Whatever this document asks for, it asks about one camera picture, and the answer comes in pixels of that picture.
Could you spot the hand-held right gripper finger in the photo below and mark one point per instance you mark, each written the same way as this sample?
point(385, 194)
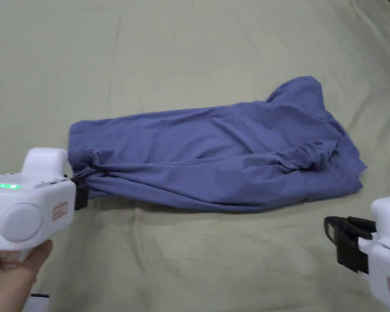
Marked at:
point(364, 221)
point(331, 229)

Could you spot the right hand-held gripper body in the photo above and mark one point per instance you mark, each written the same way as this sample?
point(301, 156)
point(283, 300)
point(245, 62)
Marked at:
point(385, 260)

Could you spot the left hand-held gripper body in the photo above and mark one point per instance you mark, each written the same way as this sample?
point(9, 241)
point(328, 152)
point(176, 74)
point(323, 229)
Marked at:
point(35, 201)

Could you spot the dark blue shirt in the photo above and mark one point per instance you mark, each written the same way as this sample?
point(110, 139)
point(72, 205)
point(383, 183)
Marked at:
point(198, 152)

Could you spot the person's left hand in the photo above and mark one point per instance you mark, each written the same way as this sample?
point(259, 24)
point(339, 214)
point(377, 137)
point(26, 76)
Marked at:
point(9, 282)

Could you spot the bed with pale green sheet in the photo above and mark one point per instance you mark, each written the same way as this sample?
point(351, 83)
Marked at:
point(195, 48)

